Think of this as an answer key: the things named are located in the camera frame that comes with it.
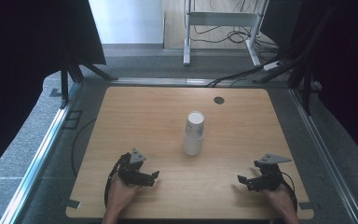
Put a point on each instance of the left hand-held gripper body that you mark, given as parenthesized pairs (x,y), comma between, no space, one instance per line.
(130,174)

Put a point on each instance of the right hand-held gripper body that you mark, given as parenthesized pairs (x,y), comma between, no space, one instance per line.
(268,180)

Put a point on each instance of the person's left hand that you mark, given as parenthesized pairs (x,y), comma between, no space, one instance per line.
(119,194)

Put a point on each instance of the person's right hand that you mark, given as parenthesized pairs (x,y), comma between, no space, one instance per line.
(282,200)

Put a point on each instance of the black tape rectangle mark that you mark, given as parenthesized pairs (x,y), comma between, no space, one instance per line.
(66,123)

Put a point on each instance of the dark round table grommet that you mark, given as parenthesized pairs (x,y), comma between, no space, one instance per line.
(219,100)

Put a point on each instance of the black upright stand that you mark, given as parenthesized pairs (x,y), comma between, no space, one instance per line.
(306,90)

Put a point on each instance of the black tape corner mark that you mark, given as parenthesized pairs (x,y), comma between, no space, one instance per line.
(55,92)

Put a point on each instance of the black stand legs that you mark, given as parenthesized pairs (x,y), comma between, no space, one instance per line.
(64,84)

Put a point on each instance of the white power strip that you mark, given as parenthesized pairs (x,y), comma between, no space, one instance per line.
(272,65)

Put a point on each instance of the long black slanted bar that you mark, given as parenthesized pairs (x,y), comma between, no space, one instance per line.
(295,59)

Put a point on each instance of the black curtain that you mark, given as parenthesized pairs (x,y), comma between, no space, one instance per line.
(348,62)
(28,62)

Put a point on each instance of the aluminium floor rail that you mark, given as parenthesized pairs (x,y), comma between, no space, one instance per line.
(40,155)
(326,155)
(167,82)

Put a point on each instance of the white metal desk frame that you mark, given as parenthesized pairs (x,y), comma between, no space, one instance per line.
(220,19)

